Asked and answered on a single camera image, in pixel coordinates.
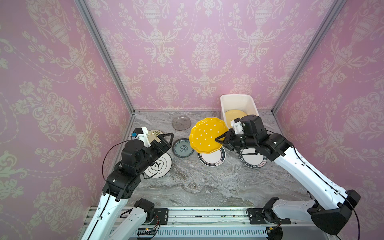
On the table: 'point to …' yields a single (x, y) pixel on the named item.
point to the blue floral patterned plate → (182, 148)
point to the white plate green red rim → (213, 159)
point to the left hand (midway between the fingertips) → (171, 140)
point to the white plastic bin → (244, 103)
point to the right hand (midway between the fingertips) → (215, 140)
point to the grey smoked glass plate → (181, 123)
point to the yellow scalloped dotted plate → (203, 134)
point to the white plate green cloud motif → (160, 168)
